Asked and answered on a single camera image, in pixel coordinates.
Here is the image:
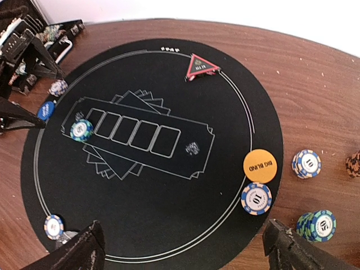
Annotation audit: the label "chrome case handle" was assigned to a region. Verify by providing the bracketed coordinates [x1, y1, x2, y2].
[55, 37, 73, 64]

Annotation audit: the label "blue small blind button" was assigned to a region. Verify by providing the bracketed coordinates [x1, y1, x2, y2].
[37, 101, 56, 122]

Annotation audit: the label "round black poker mat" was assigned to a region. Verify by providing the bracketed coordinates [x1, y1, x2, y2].
[21, 39, 284, 269]

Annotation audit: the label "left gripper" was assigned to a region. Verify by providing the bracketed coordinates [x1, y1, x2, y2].
[1, 29, 65, 134]

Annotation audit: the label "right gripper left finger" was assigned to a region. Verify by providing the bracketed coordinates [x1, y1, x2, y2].
[24, 220, 105, 270]

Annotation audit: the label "red triangle marker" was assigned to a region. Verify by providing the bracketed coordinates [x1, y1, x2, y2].
[184, 53, 221, 82]

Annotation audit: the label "black poker set case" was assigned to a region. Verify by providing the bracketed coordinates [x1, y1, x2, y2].
[1, 1, 84, 69]

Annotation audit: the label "red black chip stack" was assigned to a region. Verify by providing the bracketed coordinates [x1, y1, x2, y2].
[345, 151, 360, 178]

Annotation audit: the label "green chip stack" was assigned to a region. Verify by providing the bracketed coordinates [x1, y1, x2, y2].
[296, 210, 337, 242]

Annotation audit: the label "chips in case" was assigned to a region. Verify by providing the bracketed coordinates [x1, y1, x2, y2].
[36, 24, 66, 44]

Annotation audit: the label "orange big blind button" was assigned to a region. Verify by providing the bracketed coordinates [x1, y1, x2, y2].
[243, 149, 278, 183]

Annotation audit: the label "green fifty chip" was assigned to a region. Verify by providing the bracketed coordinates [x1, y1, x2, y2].
[70, 119, 93, 142]

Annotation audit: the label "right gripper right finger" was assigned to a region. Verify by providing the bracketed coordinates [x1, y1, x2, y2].
[262, 219, 357, 270]

